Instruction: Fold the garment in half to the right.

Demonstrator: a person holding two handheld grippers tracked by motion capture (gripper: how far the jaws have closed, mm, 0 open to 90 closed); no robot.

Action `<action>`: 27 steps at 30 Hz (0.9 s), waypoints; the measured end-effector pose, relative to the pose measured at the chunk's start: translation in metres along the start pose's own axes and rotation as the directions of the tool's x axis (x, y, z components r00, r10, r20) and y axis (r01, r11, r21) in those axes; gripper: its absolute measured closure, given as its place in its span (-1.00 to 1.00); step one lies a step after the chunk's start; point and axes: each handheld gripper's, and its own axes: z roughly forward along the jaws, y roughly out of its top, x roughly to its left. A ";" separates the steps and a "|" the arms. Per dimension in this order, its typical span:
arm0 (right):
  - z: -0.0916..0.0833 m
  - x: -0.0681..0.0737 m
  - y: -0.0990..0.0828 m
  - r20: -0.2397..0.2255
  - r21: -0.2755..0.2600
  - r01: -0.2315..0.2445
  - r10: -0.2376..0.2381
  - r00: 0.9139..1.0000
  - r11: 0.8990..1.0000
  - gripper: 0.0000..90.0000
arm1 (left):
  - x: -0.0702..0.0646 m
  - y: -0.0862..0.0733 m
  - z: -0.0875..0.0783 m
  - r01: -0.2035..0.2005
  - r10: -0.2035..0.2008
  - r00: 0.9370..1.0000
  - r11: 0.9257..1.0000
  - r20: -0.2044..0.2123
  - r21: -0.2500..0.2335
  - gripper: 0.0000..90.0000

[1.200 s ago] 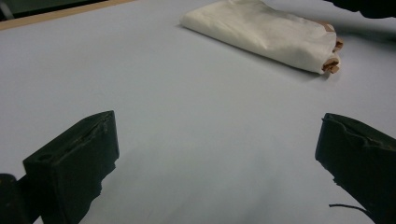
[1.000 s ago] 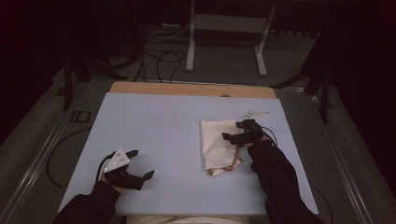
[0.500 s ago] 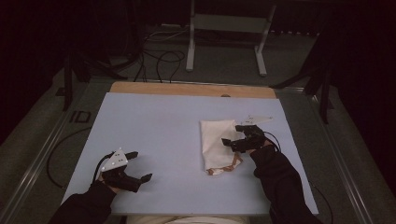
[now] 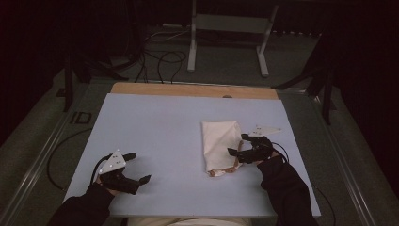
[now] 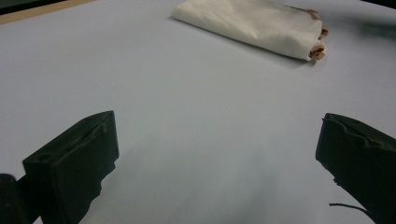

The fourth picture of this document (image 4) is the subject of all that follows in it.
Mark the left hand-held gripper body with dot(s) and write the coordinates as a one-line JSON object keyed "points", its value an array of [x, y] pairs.
{"points": [[113, 163]]}

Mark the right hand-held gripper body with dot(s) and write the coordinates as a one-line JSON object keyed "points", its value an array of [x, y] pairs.
{"points": [[262, 147]]}

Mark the white baby bodysuit brown trim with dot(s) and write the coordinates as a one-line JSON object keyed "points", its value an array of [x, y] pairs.
{"points": [[219, 144]]}

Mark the person's right hand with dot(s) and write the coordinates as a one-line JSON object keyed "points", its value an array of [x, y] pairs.
{"points": [[269, 159]]}

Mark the person's left hand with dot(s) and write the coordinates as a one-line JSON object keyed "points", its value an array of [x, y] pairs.
{"points": [[105, 186]]}

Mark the light blue table mat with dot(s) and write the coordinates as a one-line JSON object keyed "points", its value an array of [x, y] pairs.
{"points": [[156, 125]]}

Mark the person's beige lap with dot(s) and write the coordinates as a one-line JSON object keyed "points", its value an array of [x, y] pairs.
{"points": [[188, 222]]}

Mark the black tripod stand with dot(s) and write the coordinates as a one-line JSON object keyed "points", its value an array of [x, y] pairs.
{"points": [[68, 81], [327, 94]]}

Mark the metal floor rail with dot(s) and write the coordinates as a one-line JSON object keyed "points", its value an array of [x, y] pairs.
{"points": [[342, 163], [37, 163]]}

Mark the white metal stand frame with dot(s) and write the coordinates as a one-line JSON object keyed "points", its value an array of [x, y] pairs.
{"points": [[230, 23]]}

